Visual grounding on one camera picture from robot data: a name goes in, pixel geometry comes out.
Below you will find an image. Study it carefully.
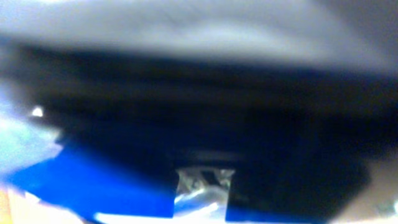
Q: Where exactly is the blue tall box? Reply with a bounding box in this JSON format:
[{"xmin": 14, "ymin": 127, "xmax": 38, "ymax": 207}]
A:
[{"xmin": 1, "ymin": 47, "xmax": 397, "ymax": 223}]

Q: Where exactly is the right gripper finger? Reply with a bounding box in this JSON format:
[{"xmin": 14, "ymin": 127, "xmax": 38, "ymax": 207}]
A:
[{"xmin": 1, "ymin": 0, "xmax": 397, "ymax": 73}]

